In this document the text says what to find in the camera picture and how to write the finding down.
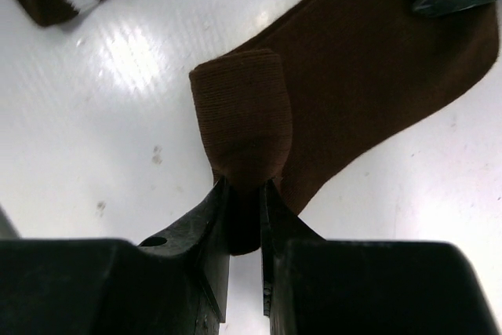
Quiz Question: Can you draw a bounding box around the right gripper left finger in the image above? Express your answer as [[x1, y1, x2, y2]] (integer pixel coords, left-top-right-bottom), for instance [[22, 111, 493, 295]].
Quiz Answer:
[[1, 180, 231, 334]]

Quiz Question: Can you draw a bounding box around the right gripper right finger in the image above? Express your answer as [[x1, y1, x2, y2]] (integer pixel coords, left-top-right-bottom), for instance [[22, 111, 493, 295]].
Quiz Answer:
[[260, 182, 498, 334]]

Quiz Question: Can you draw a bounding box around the dark brown striped sock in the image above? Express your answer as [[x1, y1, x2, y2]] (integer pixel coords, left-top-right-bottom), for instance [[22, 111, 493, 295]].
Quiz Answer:
[[189, 0, 499, 255]]

